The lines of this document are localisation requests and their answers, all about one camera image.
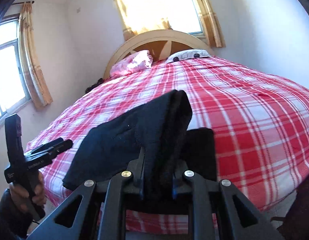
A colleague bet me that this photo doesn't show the side window right curtain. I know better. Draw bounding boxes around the side window right curtain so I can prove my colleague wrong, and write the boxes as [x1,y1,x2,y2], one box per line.
[18,2,53,110]

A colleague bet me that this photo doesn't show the beige wooden headboard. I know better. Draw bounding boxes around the beige wooden headboard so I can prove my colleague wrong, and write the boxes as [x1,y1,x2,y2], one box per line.
[103,29,215,79]

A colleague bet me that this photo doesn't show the head window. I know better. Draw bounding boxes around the head window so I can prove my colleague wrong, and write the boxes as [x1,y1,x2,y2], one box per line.
[116,0,203,35]

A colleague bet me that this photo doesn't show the pink floral pillow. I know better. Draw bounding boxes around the pink floral pillow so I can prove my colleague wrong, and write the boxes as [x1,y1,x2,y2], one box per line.
[109,50,153,78]

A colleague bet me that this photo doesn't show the head window left curtain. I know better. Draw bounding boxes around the head window left curtain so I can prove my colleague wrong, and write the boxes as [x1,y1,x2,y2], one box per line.
[114,0,171,41]

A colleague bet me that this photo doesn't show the side window curtain rod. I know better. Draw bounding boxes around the side window curtain rod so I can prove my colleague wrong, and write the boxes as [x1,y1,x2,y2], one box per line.
[12,1,35,5]

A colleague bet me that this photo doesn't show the head window right curtain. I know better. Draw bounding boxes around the head window right curtain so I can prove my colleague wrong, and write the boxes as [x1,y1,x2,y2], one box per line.
[196,0,226,48]

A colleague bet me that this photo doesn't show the white black-dotted pillow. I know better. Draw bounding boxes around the white black-dotted pillow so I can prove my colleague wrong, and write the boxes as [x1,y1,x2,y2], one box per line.
[165,49,211,63]

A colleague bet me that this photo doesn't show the head window curtain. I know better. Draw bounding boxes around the head window curtain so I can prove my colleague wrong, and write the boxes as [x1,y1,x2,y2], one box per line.
[114,0,171,41]
[196,0,226,48]

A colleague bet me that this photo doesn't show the person's left hand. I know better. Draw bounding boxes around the person's left hand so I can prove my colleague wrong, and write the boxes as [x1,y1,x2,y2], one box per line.
[9,171,46,213]

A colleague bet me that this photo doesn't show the side window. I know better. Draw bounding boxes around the side window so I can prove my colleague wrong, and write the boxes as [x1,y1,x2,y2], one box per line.
[0,14,30,126]

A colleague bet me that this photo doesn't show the red plaid bed sheet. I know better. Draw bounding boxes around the red plaid bed sheet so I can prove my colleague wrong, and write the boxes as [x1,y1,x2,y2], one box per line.
[26,56,309,211]

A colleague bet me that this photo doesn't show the black pants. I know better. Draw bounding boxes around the black pants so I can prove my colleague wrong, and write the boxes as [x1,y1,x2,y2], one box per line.
[63,90,217,191]

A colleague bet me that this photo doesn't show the black object beside bed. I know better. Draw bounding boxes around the black object beside bed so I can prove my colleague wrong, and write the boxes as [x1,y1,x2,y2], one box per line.
[85,78,104,94]

